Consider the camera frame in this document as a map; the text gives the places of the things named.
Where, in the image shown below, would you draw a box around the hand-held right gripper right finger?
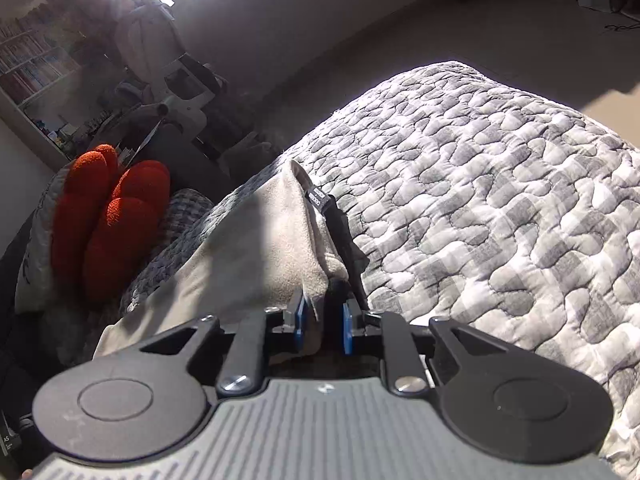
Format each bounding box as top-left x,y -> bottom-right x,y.
341,297 -> 508,396

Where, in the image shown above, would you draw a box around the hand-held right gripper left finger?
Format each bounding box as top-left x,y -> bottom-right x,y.
135,290 -> 309,394

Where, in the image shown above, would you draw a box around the beige garment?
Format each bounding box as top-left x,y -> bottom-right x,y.
92,159 -> 371,366

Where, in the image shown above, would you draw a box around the grey sofa back cushions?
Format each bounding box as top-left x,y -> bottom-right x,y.
0,212 -> 56,401

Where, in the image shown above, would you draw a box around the white printed pillow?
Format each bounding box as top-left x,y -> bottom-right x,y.
14,170 -> 71,313

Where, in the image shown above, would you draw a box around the grey checked quilt blanket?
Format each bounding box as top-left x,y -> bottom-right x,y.
117,60 -> 640,480

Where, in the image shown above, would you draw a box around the dark furniture top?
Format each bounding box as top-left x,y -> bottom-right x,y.
142,122 -> 241,196

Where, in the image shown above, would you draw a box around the red tomato cushion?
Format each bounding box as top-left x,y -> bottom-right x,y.
82,160 -> 172,309
51,144 -> 121,286

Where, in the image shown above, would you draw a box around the bookshelf with books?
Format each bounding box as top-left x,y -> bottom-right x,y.
0,7 -> 83,156

